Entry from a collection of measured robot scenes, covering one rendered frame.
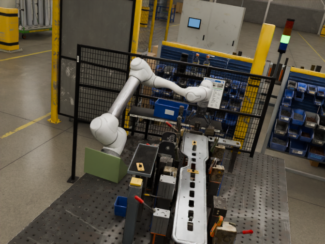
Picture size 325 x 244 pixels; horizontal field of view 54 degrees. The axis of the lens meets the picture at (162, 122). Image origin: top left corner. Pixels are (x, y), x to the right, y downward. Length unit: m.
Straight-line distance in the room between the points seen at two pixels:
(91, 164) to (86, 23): 2.44
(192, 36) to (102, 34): 4.83
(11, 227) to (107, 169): 1.14
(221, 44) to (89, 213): 7.18
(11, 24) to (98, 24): 5.22
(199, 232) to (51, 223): 0.95
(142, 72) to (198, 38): 6.39
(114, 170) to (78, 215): 0.48
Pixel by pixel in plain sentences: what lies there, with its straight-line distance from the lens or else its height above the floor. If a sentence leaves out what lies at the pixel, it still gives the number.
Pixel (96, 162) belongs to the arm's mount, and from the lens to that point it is 2.59.
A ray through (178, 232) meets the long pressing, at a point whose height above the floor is 1.00.
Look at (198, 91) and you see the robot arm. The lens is 2.37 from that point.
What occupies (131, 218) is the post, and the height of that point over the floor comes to 0.93.
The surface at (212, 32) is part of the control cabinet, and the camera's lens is 8.88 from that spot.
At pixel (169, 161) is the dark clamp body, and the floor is 1.08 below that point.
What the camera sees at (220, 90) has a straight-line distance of 3.12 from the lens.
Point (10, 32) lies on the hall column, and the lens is 9.49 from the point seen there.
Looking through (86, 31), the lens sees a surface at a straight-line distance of 4.59.
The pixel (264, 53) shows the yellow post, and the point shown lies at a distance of 3.13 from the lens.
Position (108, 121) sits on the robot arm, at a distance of 2.47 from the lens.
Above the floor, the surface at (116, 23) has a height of 1.64.
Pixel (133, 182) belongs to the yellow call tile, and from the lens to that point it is 1.78.
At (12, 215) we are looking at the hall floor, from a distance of 3.43.
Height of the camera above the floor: 2.16
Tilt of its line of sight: 23 degrees down
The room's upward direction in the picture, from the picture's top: 9 degrees clockwise
